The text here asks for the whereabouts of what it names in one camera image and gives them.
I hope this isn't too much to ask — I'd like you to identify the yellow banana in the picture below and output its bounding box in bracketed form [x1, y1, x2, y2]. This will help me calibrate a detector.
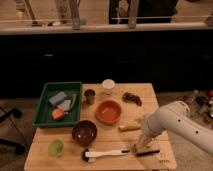
[118, 124, 140, 132]

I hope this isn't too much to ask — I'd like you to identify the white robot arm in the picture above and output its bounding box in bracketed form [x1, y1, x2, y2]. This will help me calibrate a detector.
[136, 101, 213, 156]

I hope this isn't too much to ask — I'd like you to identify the white paper cup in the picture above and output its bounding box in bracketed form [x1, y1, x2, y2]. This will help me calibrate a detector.
[102, 79, 115, 95]

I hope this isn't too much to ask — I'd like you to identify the small metal cup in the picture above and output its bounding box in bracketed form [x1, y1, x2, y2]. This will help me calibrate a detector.
[84, 89, 95, 105]

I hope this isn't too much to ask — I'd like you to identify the green translucent cup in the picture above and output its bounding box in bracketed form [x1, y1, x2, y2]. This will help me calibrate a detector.
[48, 139, 64, 157]

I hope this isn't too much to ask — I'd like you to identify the orange bowl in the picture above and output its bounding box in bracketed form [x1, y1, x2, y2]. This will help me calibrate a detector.
[95, 100, 122, 125]

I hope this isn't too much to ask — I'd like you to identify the dark grape bunch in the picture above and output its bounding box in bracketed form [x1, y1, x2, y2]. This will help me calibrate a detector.
[122, 92, 142, 106]

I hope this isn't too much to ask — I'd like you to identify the dark maroon bowl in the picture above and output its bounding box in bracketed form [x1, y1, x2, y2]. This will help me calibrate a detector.
[72, 120, 97, 147]

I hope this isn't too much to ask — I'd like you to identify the green toy vegetable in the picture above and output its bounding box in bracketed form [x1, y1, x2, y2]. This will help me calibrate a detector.
[69, 94, 77, 111]

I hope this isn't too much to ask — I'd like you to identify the grey cloth piece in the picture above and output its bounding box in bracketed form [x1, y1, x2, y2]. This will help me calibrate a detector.
[58, 100, 71, 111]

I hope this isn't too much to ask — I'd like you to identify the orange toy fruit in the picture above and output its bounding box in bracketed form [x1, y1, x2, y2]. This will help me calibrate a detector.
[52, 108, 65, 121]

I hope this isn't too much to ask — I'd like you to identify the green plastic tray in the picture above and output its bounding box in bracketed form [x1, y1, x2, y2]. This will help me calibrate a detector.
[33, 82, 82, 129]

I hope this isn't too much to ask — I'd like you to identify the blue grey sponge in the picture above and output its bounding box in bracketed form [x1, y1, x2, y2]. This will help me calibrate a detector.
[49, 92, 67, 106]

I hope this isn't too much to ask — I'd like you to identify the black office chair base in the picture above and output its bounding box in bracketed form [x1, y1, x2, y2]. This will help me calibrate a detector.
[0, 107, 27, 156]

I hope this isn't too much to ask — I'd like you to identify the white handled dish brush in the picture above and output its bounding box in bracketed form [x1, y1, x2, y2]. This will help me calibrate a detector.
[82, 149, 130, 162]

